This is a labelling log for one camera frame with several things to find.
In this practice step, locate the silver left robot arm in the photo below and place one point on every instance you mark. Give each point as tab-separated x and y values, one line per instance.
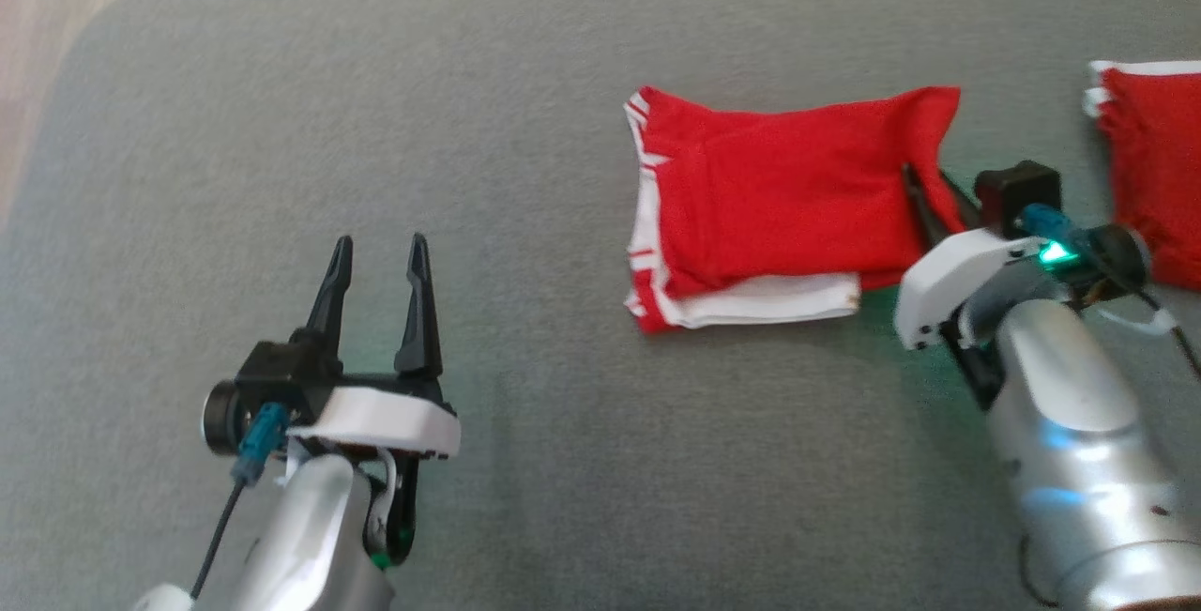
310	536

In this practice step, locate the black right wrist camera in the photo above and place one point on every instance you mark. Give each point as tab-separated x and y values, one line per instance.
1018	189

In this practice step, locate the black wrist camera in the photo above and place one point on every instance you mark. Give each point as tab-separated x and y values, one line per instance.
1018	189
272	376

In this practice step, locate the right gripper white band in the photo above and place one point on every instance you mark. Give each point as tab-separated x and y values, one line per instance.
938	287

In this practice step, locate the red jersey with white trim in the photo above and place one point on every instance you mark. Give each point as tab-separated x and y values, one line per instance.
779	198

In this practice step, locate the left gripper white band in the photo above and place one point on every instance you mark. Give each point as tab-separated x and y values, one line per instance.
394	419

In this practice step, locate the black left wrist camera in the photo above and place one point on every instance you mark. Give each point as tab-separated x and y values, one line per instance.
272	376

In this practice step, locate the plain red garment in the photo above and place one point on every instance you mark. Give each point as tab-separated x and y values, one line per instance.
1159	170

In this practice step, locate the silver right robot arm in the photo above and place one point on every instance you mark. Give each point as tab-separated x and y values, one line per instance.
1079	423

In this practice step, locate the large grey sofa cushion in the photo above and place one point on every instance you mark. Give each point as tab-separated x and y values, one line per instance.
469	217

